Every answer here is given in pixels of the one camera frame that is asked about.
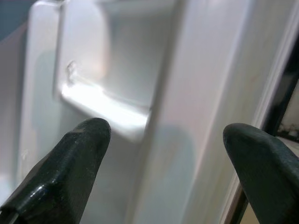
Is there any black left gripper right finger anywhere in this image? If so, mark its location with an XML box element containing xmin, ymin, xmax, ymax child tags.
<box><xmin>222</xmin><ymin>123</ymin><xmax>299</xmax><ymax>224</ymax></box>

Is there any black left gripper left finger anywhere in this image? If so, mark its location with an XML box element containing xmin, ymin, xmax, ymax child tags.
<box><xmin>0</xmin><ymin>117</ymin><xmax>112</xmax><ymax>224</ymax></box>

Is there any white fridge door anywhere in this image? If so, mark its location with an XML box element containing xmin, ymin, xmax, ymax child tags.
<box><xmin>0</xmin><ymin>0</ymin><xmax>299</xmax><ymax>224</ymax></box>

